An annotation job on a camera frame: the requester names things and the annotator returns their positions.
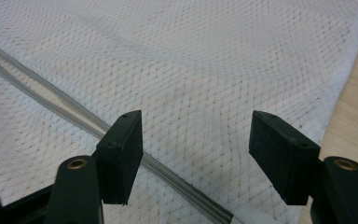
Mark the white mesh laundry bag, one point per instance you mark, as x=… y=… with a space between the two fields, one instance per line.
x=199 y=62

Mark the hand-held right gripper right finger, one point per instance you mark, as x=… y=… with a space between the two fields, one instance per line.
x=282 y=158

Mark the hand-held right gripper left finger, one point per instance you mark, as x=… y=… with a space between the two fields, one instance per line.
x=121 y=158

